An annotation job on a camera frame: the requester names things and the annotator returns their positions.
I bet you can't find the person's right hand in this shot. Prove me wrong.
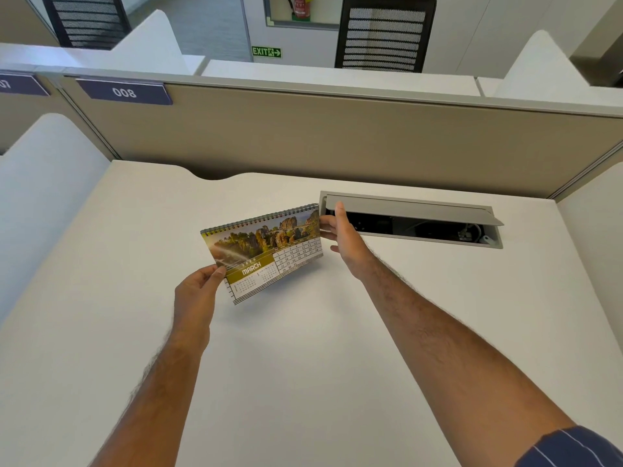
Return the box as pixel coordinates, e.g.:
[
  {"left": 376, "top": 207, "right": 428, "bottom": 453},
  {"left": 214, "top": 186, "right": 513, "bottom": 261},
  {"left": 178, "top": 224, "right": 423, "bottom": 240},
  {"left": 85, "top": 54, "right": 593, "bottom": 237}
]
[{"left": 318, "top": 201, "right": 378, "bottom": 283}]

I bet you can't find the person's left hand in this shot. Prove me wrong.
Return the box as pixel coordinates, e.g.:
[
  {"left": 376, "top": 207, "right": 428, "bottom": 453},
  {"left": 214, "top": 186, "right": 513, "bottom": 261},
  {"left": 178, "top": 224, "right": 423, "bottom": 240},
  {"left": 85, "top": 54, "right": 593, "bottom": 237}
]
[{"left": 170, "top": 265, "right": 227, "bottom": 349}]

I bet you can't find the spiral-bound desk calendar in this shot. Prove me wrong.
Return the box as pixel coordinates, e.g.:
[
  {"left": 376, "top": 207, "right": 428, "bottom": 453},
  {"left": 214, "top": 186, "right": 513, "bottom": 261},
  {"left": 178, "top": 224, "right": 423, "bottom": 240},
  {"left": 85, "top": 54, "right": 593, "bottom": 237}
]
[{"left": 200, "top": 203, "right": 325, "bottom": 306}]

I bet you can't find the person's left forearm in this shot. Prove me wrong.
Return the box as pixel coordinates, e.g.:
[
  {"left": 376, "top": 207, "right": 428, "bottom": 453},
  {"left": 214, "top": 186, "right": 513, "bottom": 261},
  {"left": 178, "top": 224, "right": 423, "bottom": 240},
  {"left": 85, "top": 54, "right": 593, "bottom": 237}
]
[{"left": 89, "top": 331, "right": 211, "bottom": 467}]

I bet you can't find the person's right forearm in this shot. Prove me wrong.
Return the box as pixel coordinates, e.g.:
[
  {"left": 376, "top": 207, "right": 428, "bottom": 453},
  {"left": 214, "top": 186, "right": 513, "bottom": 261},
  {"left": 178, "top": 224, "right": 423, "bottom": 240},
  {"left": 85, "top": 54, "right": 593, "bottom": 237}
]
[{"left": 359, "top": 263, "right": 576, "bottom": 467}]

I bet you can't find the beige desk partition panel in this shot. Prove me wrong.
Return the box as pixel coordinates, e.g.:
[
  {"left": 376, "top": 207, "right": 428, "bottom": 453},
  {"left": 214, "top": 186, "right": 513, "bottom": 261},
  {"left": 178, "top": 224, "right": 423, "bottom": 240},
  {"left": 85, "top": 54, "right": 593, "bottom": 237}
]
[{"left": 57, "top": 68, "right": 623, "bottom": 200}]

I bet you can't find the white side divider panel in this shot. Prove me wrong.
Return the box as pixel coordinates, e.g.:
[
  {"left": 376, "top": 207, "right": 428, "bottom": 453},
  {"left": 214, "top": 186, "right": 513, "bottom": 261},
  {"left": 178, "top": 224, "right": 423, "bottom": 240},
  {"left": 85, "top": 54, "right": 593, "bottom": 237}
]
[
  {"left": 556, "top": 162, "right": 623, "bottom": 338},
  {"left": 493, "top": 29, "right": 600, "bottom": 106},
  {"left": 0, "top": 113, "right": 112, "bottom": 327},
  {"left": 108, "top": 9, "right": 191, "bottom": 76}
]

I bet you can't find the blue number plate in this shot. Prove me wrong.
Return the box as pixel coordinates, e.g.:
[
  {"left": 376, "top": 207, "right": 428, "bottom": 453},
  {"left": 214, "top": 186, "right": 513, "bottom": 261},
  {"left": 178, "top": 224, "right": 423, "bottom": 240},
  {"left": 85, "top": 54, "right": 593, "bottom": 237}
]
[
  {"left": 0, "top": 72, "right": 51, "bottom": 97},
  {"left": 75, "top": 78, "right": 174, "bottom": 106}
]

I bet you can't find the grey fire extinguisher cabinet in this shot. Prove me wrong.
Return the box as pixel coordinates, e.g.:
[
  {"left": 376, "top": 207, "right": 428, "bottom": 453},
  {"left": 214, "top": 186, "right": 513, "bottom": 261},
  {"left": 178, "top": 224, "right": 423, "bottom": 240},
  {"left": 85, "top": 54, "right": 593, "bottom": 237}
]
[{"left": 262, "top": 0, "right": 342, "bottom": 31}]

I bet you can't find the black mesh office chair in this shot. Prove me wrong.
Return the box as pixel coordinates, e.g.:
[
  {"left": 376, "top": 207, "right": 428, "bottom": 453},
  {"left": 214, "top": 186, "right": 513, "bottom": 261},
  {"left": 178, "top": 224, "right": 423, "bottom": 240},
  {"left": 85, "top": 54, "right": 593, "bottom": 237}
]
[
  {"left": 334, "top": 0, "right": 438, "bottom": 74},
  {"left": 39, "top": 0, "right": 132, "bottom": 50}
]

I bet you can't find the dark blue striped sleeve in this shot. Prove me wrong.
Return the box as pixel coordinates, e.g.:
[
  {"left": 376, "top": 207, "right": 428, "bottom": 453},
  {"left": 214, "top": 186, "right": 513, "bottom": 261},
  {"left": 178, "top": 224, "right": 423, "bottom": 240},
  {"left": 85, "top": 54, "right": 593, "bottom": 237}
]
[{"left": 515, "top": 425, "right": 623, "bottom": 467}]

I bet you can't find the grey desk cable box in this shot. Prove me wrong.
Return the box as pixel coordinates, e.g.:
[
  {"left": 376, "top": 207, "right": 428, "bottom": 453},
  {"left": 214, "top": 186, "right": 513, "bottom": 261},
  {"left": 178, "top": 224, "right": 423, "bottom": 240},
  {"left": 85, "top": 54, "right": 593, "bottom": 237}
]
[{"left": 318, "top": 190, "right": 505, "bottom": 250}]

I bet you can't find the white cable plug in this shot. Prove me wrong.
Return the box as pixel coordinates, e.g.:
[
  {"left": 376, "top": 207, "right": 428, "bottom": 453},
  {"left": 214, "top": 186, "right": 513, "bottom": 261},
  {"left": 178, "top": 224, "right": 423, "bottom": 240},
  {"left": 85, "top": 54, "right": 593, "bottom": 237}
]
[{"left": 458, "top": 223, "right": 493, "bottom": 245}]

